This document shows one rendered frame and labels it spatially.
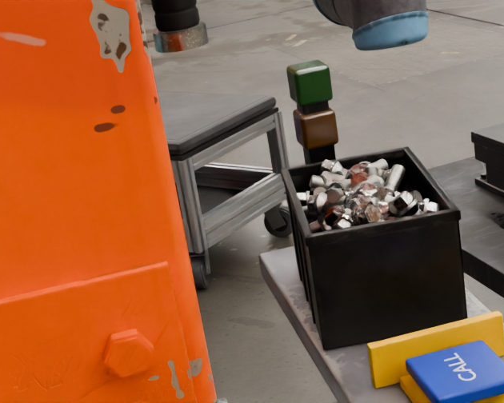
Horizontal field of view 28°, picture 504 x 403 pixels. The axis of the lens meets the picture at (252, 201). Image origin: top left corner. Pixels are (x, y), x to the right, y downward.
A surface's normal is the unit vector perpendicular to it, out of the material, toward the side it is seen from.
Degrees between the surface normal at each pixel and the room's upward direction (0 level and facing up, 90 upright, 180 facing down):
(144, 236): 90
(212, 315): 0
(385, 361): 90
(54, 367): 90
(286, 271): 0
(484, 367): 0
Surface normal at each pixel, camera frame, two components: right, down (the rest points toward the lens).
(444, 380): -0.15, -0.93
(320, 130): 0.22, 0.31
